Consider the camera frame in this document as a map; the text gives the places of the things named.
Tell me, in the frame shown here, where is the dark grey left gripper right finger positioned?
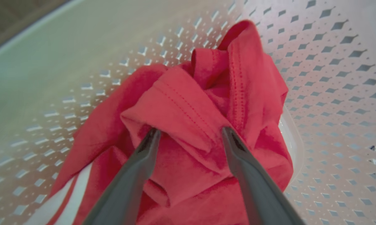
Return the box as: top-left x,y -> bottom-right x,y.
222,126 -> 306,225

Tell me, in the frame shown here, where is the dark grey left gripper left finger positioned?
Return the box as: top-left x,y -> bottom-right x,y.
83,127 -> 161,225

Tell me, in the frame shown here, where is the red garment with white stripes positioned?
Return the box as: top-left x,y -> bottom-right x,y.
24,20 -> 294,225

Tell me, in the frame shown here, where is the white perforated plastic laundry basket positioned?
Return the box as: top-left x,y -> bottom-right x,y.
0,0 -> 376,225

